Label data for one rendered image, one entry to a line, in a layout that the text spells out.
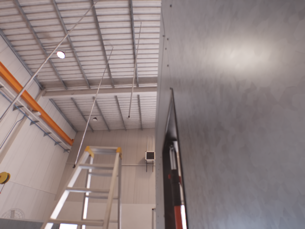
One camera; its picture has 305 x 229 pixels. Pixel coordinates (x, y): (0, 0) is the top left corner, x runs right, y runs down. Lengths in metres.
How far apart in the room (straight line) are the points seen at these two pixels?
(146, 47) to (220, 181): 7.24
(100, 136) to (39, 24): 8.53
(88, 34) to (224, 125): 7.35
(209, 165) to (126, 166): 11.06
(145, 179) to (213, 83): 10.73
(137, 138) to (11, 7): 10.17
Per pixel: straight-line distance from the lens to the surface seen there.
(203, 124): 0.23
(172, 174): 0.80
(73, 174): 1.39
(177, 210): 0.78
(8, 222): 3.74
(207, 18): 0.25
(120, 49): 7.44
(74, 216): 11.65
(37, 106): 9.38
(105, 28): 7.11
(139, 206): 10.66
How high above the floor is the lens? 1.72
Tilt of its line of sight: 37 degrees up
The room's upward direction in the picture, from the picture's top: straight up
